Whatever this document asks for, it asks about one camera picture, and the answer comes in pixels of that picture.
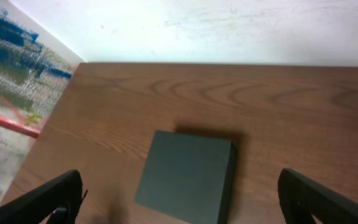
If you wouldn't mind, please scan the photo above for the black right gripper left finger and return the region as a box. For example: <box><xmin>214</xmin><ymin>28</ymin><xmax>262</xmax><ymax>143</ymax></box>
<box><xmin>0</xmin><ymin>169</ymin><xmax>86</xmax><ymax>224</ymax></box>

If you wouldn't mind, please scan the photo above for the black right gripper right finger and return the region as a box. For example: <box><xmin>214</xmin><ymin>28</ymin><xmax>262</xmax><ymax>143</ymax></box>
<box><xmin>278</xmin><ymin>168</ymin><xmax>358</xmax><ymax>224</ymax></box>

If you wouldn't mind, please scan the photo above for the dark green box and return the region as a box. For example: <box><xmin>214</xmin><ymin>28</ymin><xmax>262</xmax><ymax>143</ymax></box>
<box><xmin>135</xmin><ymin>131</ymin><xmax>237</xmax><ymax>224</ymax></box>

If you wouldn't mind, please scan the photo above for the red bar beside table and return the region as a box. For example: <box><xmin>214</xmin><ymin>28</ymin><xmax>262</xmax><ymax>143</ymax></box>
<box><xmin>0</xmin><ymin>115</ymin><xmax>40</xmax><ymax>138</ymax></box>

